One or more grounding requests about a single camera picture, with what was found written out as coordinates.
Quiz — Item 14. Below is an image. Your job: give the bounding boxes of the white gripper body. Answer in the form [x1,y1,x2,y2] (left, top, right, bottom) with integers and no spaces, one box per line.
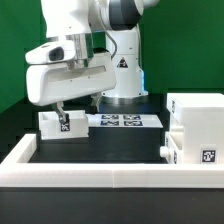
[25,41,116,106]

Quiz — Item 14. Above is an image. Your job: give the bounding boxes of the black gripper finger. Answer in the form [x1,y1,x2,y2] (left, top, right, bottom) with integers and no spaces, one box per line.
[52,102,69,124]
[90,93,102,114]

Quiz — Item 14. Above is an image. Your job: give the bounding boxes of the white drawer tray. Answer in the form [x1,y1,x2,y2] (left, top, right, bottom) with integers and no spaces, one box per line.
[160,132,183,164]
[38,110,89,140]

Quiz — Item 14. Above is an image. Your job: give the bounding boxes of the white front drawer tray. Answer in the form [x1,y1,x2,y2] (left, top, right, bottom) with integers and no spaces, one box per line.
[160,132,183,164]

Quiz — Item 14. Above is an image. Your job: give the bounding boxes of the white drawer cabinet box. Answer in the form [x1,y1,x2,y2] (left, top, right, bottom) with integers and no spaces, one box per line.
[165,93,224,165]

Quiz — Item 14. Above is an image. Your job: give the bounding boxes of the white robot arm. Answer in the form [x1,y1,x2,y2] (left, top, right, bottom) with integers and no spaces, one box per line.
[25,0,160,123]

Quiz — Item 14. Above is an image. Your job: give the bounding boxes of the white marker sheet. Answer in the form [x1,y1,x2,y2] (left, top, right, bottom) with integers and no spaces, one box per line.
[87,114,163,128]

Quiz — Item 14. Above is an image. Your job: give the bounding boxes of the white U-shaped fence frame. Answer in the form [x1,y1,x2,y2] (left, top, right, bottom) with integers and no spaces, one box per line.
[0,134,224,188]

